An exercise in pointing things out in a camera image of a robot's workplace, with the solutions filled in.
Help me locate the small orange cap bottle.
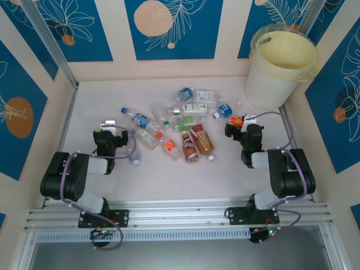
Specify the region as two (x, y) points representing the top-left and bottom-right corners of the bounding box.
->
(228, 114), (246, 127)

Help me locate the crumpled clear plastic bottle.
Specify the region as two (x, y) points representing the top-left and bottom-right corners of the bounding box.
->
(150, 103), (172, 122)

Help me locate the blue label white cap bottle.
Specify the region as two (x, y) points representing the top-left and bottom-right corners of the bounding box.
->
(211, 98), (243, 120)

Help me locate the brown drink bottle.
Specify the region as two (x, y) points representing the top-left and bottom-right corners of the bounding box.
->
(181, 130), (201, 164)

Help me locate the white slotted cable duct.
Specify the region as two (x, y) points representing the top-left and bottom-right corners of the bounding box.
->
(35, 227), (251, 243)

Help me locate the cream plastic bin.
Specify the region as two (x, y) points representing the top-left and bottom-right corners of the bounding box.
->
(244, 24), (320, 110)

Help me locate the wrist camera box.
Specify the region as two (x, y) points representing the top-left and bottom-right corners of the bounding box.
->
(241, 113), (257, 133)
(100, 120), (118, 131)

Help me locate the clear bottle pale green label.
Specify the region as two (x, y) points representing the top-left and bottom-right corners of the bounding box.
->
(131, 125), (160, 150)

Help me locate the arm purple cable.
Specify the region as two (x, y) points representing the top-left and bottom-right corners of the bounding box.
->
(253, 111), (309, 246)
(60, 125), (138, 251)

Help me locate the orange label orange cap bottle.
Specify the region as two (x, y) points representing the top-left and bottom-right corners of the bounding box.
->
(155, 131), (180, 161)

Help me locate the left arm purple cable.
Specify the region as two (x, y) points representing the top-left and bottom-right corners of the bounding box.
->
(60, 125), (138, 251)

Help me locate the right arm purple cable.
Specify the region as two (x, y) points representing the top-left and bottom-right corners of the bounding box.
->
(253, 111), (309, 246)

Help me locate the red label amber bottle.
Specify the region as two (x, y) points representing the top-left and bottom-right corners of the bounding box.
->
(190, 123), (217, 163)

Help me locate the clear bottle blue white cap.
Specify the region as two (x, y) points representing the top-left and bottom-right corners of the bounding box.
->
(124, 132), (141, 167)

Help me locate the aluminium corner post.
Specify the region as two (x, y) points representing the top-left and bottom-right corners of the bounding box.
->
(21, 0), (79, 88)
(298, 0), (324, 37)

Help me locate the clear bottle green white label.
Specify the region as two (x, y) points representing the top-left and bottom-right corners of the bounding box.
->
(168, 102), (211, 116)

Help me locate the clear rectangular bottle white label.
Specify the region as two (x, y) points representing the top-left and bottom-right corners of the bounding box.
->
(193, 88), (227, 104)

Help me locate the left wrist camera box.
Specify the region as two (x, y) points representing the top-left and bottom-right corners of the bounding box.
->
(100, 120), (118, 131)

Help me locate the clear bottle bright green label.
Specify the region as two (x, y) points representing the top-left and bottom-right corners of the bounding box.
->
(163, 116), (206, 133)

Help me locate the blue label water bottle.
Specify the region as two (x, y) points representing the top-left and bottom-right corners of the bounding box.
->
(171, 87), (195, 105)

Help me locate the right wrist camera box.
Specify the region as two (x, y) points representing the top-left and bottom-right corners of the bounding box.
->
(241, 113), (257, 133)

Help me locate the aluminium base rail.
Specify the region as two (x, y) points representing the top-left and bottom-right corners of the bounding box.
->
(25, 198), (335, 232)

